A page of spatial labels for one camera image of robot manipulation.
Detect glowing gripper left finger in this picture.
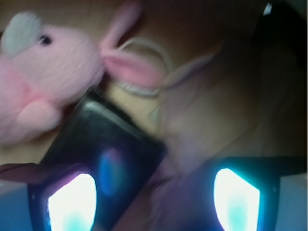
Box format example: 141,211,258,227
0,163,97,231

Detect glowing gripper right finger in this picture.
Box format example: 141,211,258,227
213,156,308,231

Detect black box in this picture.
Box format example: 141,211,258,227
42,90,167,231

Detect brown paper bag bin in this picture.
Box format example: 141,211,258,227
0,0,308,174

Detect pink plush bunny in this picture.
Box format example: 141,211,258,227
0,1,164,145

